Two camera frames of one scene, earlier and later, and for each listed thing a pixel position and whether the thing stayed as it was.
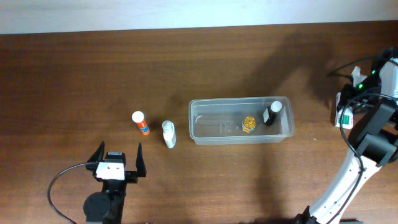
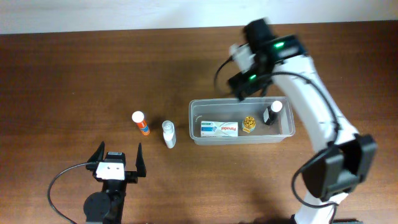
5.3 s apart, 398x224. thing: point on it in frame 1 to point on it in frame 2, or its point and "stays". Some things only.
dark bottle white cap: [270, 113] stays
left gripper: [132, 177] stays
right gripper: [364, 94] to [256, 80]
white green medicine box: [347, 120] to [219, 129]
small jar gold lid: [249, 124] stays
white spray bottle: [169, 134] stays
